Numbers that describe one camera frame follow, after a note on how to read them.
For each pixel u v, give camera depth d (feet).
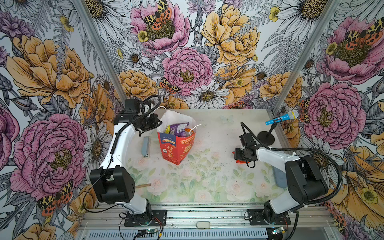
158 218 2.41
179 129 2.79
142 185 2.79
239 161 3.03
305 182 1.50
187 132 2.73
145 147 3.09
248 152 2.34
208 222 2.40
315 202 1.53
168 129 3.01
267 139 3.47
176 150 2.66
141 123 2.21
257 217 2.42
